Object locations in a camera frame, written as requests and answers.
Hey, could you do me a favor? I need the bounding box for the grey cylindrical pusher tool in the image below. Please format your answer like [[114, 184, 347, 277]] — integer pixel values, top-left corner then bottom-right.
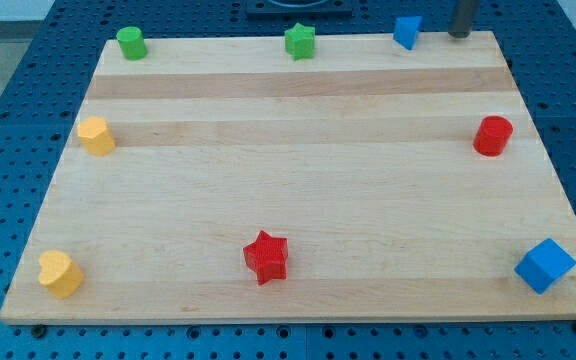
[[448, 0, 480, 38]]

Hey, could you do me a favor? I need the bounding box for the blue triangle block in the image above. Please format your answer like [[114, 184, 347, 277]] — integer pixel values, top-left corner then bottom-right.
[[393, 16, 423, 50]]

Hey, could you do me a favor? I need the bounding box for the green star block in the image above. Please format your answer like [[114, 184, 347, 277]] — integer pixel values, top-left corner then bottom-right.
[[284, 23, 316, 61]]

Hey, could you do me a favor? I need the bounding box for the red star block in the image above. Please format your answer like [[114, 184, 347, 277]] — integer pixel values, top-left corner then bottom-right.
[[243, 230, 289, 286]]

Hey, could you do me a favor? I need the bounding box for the red cylinder block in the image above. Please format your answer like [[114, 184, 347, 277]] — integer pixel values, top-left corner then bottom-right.
[[473, 115, 514, 157]]

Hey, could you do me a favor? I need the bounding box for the blue cube block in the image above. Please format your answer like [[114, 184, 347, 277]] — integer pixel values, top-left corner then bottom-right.
[[514, 238, 576, 294]]

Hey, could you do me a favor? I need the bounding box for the wooden board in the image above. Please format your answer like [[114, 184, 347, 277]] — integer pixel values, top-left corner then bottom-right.
[[0, 31, 576, 325]]

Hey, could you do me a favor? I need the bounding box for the green cylinder block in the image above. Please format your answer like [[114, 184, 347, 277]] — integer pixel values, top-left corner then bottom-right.
[[116, 26, 148, 60]]

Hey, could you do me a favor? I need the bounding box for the yellow hexagon block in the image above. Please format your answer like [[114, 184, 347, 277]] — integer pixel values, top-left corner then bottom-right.
[[77, 117, 116, 156]]

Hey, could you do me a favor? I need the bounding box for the yellow heart block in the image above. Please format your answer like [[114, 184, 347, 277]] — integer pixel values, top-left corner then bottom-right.
[[38, 250, 85, 299]]

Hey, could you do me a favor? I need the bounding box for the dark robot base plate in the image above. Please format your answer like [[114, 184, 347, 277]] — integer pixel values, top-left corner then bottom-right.
[[245, 0, 353, 16]]

